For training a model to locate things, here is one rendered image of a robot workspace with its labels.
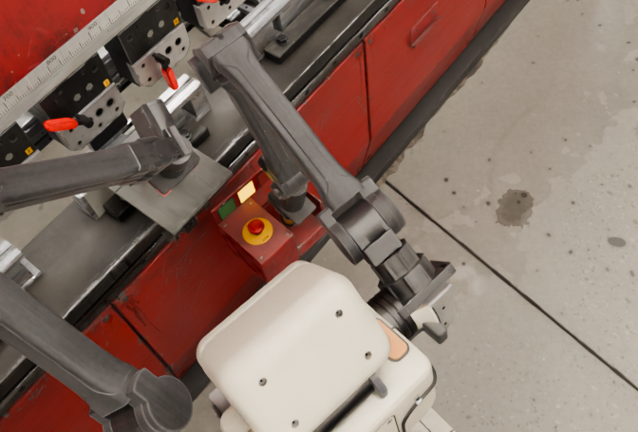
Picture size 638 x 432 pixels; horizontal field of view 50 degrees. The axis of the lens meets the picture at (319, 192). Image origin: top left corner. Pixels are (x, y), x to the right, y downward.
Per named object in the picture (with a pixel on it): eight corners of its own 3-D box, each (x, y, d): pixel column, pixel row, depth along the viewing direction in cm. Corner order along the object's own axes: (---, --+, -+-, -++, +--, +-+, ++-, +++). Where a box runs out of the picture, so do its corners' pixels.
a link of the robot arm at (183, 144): (170, 168, 122) (198, 154, 124) (151, 135, 122) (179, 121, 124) (167, 178, 128) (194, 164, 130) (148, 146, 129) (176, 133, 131)
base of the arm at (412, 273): (403, 321, 102) (458, 270, 105) (370, 278, 100) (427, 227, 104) (379, 315, 110) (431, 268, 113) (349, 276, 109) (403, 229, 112)
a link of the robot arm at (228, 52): (177, 33, 105) (230, -4, 107) (187, 62, 119) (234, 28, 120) (359, 266, 103) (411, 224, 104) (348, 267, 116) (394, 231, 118)
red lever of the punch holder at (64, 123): (51, 125, 125) (95, 120, 133) (37, 115, 127) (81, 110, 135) (50, 134, 126) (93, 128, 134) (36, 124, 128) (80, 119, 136)
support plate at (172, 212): (174, 235, 139) (173, 233, 138) (89, 175, 150) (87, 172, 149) (233, 174, 146) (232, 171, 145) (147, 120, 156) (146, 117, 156)
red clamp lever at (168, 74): (176, 93, 149) (162, 62, 141) (162, 85, 151) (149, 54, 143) (181, 87, 150) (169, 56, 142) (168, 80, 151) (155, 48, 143)
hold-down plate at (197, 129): (121, 223, 156) (117, 216, 154) (105, 212, 158) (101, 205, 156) (211, 135, 167) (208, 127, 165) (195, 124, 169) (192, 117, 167)
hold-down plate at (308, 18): (280, 65, 177) (278, 57, 174) (264, 57, 179) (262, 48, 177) (350, -5, 188) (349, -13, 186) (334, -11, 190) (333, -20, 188)
